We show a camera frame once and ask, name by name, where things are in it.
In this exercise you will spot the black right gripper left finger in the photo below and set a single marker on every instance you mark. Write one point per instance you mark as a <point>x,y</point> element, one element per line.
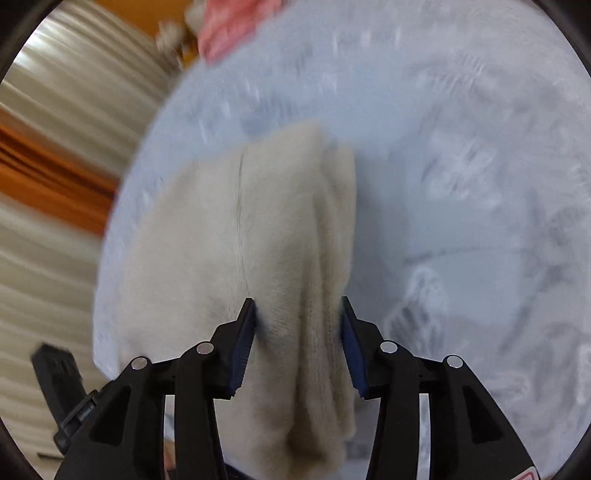
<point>117,433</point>

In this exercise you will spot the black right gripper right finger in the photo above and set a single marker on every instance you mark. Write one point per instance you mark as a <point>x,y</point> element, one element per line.
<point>470,437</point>

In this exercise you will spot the beige sweater with black hearts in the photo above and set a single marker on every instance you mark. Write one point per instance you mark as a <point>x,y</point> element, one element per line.
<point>272,221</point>

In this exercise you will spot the orange curtain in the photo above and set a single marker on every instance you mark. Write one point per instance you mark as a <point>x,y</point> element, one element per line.
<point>42,177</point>

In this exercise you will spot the beige pleated curtain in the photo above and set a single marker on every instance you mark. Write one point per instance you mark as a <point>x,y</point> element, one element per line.
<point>89,84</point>

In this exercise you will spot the blue butterfly bedspread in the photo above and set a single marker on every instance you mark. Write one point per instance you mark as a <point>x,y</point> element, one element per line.
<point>471,123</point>

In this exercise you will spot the pink garment on bed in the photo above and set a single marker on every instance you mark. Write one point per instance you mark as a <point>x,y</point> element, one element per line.
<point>227,23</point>

